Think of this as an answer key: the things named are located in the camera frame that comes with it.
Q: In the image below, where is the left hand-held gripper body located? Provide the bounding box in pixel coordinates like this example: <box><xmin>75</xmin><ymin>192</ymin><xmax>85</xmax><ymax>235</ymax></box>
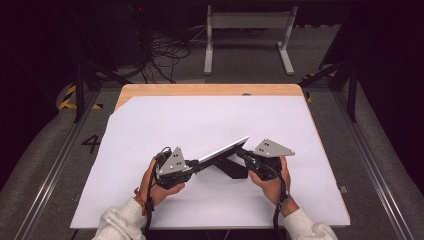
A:
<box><xmin>154</xmin><ymin>146</ymin><xmax>195</xmax><ymax>190</ymax></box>

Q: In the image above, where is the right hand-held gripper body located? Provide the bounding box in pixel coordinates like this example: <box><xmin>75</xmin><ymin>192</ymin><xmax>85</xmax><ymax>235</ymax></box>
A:
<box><xmin>244</xmin><ymin>138</ymin><xmax>296</xmax><ymax>182</ymax></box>

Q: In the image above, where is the dark panel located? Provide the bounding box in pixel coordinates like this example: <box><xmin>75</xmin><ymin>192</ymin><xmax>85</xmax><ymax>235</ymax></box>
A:
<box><xmin>196</xmin><ymin>135</ymin><xmax>251</xmax><ymax>180</ymax></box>

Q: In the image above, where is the person's left hand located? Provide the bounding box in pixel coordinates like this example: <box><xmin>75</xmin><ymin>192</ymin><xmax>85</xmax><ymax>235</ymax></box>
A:
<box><xmin>139</xmin><ymin>157</ymin><xmax>186</xmax><ymax>207</ymax></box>

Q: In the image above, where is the person's right hand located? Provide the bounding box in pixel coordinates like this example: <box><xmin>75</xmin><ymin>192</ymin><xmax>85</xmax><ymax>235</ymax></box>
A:
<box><xmin>248</xmin><ymin>156</ymin><xmax>292</xmax><ymax>206</ymax></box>

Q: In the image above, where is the white paper sheet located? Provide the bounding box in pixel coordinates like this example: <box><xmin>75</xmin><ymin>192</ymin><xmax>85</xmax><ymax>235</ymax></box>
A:
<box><xmin>69</xmin><ymin>95</ymin><xmax>351</xmax><ymax>230</ymax></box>

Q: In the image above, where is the wooden table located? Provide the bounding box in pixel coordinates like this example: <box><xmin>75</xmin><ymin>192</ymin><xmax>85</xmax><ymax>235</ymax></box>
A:
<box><xmin>114</xmin><ymin>83</ymin><xmax>352</xmax><ymax>231</ymax></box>

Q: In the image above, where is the black metal stand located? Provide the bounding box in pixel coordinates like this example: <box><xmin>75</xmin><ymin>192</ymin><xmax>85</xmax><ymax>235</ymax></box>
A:
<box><xmin>70</xmin><ymin>49</ymin><xmax>134</xmax><ymax>123</ymax></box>
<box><xmin>298</xmin><ymin>59</ymin><xmax>360</xmax><ymax>123</ymax></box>

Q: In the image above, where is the white metal stand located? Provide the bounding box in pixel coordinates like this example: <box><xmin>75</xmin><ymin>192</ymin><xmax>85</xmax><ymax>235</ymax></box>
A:
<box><xmin>203</xmin><ymin>4</ymin><xmax>299</xmax><ymax>76</ymax></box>

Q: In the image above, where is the orange bracelet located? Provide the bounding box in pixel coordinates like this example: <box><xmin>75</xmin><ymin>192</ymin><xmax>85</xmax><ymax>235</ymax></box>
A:
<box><xmin>133</xmin><ymin>187</ymin><xmax>148</xmax><ymax>216</ymax></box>

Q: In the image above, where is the grey wrist strap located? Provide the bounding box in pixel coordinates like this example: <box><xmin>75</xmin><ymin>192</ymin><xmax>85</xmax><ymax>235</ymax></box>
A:
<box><xmin>277</xmin><ymin>194</ymin><xmax>292</xmax><ymax>211</ymax></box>

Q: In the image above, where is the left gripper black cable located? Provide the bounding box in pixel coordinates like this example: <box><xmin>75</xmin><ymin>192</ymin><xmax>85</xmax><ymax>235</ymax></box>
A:
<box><xmin>143</xmin><ymin>146</ymin><xmax>173</xmax><ymax>236</ymax></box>

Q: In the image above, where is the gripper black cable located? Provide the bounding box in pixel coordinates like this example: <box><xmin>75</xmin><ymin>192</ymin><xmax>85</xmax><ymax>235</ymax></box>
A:
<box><xmin>143</xmin><ymin>146</ymin><xmax>173</xmax><ymax>236</ymax></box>
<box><xmin>266</xmin><ymin>163</ymin><xmax>292</xmax><ymax>235</ymax></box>

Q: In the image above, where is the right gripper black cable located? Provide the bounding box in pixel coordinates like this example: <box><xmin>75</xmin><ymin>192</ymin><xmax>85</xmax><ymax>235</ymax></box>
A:
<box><xmin>266</xmin><ymin>163</ymin><xmax>292</xmax><ymax>235</ymax></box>

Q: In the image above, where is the metal floor rail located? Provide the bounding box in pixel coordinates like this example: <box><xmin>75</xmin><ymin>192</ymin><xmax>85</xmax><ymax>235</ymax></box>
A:
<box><xmin>13</xmin><ymin>89</ymin><xmax>102</xmax><ymax>240</ymax></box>
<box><xmin>332</xmin><ymin>90</ymin><xmax>415</xmax><ymax>240</ymax></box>

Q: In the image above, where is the tangle of black cables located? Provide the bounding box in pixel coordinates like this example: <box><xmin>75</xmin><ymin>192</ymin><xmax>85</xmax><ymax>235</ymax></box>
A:
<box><xmin>131</xmin><ymin>28</ymin><xmax>203</xmax><ymax>85</ymax></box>

